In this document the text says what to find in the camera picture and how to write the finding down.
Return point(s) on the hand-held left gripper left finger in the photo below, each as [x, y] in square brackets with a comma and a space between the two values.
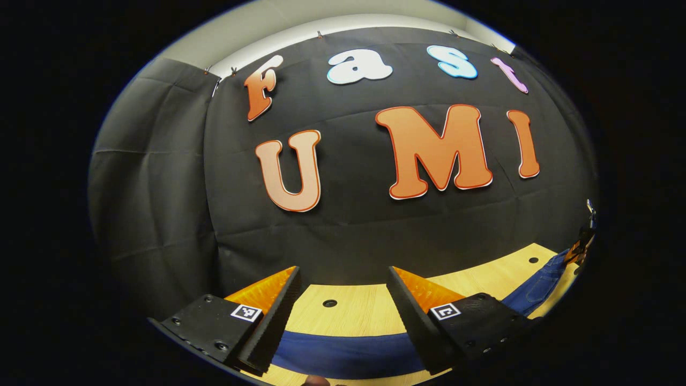
[276, 321]

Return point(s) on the blue denim jeans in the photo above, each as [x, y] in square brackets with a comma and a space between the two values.
[348, 354]

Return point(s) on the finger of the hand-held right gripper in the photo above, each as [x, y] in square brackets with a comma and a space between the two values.
[576, 252]

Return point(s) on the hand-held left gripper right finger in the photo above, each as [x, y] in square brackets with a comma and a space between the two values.
[412, 321]

